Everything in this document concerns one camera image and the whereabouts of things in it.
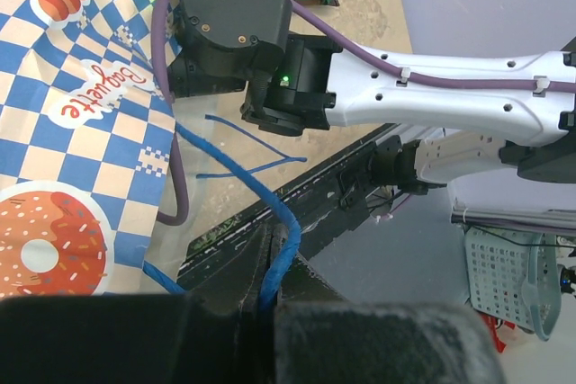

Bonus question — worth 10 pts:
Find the aluminium frame rail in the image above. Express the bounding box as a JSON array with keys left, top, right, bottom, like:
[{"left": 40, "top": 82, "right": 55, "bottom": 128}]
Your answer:
[{"left": 451, "top": 200, "right": 575, "bottom": 237}]

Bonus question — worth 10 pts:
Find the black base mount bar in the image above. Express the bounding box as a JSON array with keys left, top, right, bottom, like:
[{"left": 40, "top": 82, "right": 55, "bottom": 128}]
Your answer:
[{"left": 177, "top": 125, "right": 402, "bottom": 290}]

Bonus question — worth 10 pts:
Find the white plastic basket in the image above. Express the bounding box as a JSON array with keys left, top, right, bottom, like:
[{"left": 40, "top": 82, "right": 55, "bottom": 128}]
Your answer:
[{"left": 464, "top": 226, "right": 562, "bottom": 341}]

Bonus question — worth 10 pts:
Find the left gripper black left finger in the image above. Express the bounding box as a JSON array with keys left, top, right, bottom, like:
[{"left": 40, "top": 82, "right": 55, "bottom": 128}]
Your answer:
[{"left": 1, "top": 225, "right": 273, "bottom": 383}]

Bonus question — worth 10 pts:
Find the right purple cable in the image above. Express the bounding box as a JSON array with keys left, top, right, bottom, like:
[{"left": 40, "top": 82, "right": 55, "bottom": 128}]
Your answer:
[{"left": 151, "top": 0, "right": 576, "bottom": 227}]

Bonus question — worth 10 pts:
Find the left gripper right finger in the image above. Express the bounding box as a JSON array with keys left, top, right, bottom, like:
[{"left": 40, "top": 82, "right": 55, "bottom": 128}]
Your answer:
[{"left": 269, "top": 224, "right": 508, "bottom": 384}]

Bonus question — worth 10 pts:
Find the blue checkered paper bag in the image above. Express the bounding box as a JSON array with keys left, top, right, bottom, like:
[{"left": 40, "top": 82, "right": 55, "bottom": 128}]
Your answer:
[{"left": 0, "top": 0, "right": 308, "bottom": 313}]

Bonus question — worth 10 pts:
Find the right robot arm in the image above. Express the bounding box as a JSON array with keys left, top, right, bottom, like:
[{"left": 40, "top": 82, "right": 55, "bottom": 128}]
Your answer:
[{"left": 167, "top": 0, "right": 575, "bottom": 193}]

